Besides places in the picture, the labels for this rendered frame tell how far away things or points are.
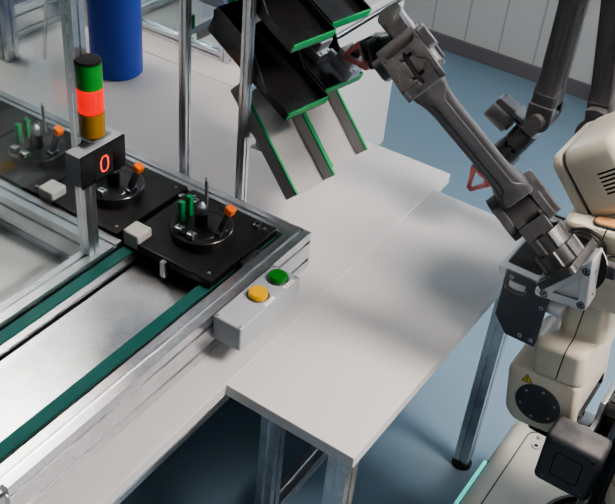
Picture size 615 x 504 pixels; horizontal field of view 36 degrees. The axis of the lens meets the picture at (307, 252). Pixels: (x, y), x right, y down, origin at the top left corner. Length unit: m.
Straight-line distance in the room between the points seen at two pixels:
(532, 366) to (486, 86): 3.05
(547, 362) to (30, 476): 1.08
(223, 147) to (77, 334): 0.86
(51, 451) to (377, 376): 0.67
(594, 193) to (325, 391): 0.64
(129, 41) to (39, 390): 1.33
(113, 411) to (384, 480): 1.30
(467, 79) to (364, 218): 2.77
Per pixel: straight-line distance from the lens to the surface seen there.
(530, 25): 5.10
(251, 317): 1.88
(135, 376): 1.77
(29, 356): 1.89
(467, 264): 2.27
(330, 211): 2.37
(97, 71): 1.78
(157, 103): 2.79
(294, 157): 2.21
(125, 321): 1.94
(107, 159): 1.88
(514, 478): 2.61
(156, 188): 2.22
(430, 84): 1.57
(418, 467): 2.93
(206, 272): 1.97
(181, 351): 1.85
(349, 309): 2.08
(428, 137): 4.47
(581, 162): 1.82
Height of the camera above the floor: 2.21
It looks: 38 degrees down
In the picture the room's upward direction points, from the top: 6 degrees clockwise
